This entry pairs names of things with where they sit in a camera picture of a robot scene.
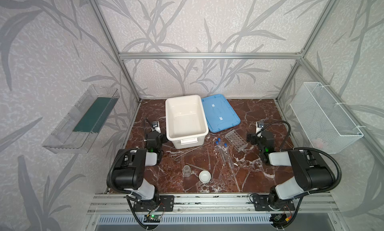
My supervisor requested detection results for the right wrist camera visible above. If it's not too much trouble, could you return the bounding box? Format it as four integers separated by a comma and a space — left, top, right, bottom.
256, 121, 265, 133

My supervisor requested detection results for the clear test tube rack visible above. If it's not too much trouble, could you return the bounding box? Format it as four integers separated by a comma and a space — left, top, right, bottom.
225, 130, 248, 152

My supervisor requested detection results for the blue plastic lid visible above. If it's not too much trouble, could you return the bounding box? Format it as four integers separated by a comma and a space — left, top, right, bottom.
202, 94, 241, 133

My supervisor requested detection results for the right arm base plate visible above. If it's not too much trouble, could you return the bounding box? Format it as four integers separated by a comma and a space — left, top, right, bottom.
251, 195, 273, 212

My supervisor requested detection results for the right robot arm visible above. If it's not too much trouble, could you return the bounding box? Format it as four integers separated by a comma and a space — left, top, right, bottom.
247, 131, 342, 211

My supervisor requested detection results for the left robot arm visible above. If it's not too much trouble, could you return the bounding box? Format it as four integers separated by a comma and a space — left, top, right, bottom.
107, 131, 168, 206

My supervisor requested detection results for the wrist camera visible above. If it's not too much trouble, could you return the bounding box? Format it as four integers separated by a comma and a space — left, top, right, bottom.
256, 121, 265, 133
152, 121, 161, 133

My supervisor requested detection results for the metal stirring rod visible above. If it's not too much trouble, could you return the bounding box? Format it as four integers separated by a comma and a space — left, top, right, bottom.
174, 144, 209, 160

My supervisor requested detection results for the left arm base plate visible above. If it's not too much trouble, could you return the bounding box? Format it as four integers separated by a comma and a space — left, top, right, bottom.
134, 195, 175, 212

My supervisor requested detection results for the white wire basket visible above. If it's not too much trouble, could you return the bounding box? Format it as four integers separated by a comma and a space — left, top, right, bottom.
290, 82, 364, 154

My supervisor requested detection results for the clear plastic pipette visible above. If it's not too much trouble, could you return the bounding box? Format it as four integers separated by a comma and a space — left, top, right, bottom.
186, 163, 206, 171

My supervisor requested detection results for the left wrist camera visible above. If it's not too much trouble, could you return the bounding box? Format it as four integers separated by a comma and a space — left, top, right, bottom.
152, 121, 161, 133

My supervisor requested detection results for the green circuit board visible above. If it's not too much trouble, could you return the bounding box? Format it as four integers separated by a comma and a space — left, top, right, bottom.
144, 215, 162, 223

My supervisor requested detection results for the right circuit board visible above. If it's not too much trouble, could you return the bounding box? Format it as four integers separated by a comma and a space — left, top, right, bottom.
271, 214, 292, 224

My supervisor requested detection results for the small clear beaker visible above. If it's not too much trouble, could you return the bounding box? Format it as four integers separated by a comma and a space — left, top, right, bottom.
183, 165, 192, 178

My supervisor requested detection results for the white plastic bin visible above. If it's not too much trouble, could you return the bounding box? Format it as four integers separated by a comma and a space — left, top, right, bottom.
166, 95, 209, 150

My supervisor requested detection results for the blue-capped test tube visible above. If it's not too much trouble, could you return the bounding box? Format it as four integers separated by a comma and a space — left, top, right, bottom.
218, 138, 234, 169
215, 141, 226, 166

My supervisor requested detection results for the white ceramic bowl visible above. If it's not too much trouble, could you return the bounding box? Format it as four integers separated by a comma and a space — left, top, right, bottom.
199, 171, 212, 184

